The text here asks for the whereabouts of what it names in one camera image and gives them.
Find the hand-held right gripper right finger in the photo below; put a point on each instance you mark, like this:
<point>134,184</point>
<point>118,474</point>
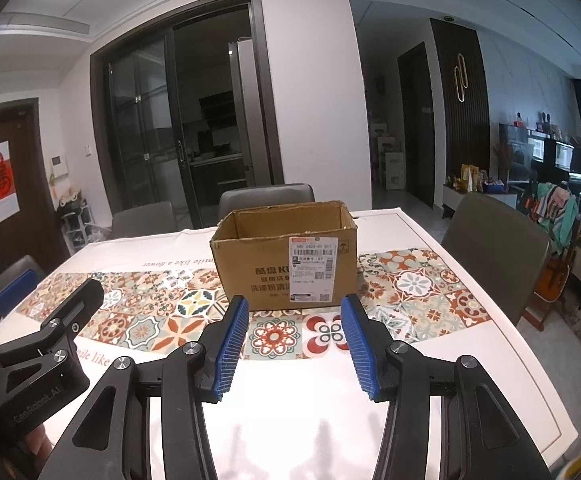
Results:
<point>360,347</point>

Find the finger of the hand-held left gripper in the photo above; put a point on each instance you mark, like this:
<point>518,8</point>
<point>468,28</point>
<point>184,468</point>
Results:
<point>15,288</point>
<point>78,305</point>

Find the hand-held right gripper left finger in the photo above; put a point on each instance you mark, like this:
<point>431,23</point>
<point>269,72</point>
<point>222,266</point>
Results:
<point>228,347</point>

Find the brown cardboard box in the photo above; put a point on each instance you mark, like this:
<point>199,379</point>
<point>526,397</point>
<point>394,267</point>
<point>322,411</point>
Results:
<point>265,270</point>

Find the person's left hand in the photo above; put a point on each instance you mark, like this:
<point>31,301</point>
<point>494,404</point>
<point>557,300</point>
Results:
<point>38,442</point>

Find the grey dining chair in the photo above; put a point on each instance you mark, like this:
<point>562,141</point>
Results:
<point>265,197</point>
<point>8,265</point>
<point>143,222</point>
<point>495,255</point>

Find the brown entrance door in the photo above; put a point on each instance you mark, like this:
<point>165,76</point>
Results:
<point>30,220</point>

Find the white shoe rack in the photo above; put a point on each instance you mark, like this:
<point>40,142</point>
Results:
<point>80,225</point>

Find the red paper door poster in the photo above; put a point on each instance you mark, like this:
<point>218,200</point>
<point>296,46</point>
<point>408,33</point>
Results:
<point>0,180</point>

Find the dark sliding glass door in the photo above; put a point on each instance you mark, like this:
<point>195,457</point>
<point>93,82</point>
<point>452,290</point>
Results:
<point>140,135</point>

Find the white sideboard with items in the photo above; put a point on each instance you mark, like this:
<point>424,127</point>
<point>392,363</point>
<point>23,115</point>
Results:
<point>470,202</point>

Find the white storage shelf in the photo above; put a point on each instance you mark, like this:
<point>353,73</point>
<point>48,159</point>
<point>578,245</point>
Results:
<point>389,160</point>

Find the dark interior door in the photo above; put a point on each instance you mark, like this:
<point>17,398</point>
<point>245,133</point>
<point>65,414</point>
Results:
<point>415,135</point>

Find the pile of colourful clothes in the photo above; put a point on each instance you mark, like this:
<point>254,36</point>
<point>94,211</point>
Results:
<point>552,210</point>

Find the black television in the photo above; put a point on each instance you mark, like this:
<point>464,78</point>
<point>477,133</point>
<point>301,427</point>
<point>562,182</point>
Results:
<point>520,152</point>

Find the black piano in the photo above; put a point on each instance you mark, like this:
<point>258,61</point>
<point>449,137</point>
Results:
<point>570,165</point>

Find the wall intercom panel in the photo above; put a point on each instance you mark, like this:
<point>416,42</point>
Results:
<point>59,166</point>

